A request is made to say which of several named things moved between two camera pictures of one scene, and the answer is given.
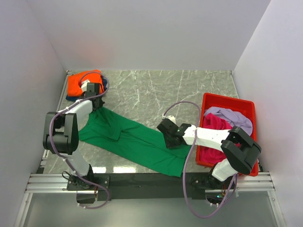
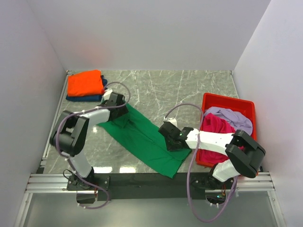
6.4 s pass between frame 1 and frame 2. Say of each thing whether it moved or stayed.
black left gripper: moved
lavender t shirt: stayed
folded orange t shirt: stayed
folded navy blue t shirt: stayed
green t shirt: moved
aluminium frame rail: stayed
